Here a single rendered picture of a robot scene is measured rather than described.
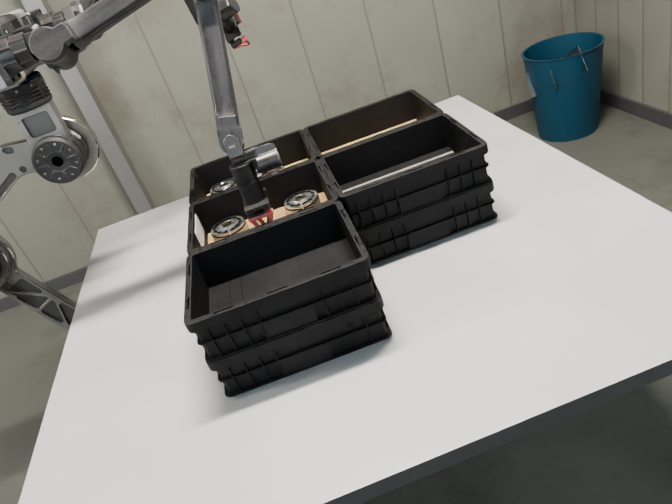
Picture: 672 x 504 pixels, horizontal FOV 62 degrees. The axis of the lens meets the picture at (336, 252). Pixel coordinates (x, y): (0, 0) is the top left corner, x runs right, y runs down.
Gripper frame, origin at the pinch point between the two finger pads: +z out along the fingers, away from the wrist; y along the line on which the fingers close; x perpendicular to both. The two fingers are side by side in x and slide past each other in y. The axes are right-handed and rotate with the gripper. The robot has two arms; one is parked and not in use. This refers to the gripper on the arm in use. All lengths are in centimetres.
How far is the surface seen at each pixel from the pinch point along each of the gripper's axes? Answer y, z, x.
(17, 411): 84, 84, 149
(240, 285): -15.6, 4.3, 10.3
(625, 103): 159, 83, -209
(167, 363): -17.6, 17.0, 35.2
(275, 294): -39.6, -5.0, 0.2
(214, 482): -59, 18, 23
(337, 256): -18.1, 4.8, -14.5
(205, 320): -39.7, -5.2, 15.1
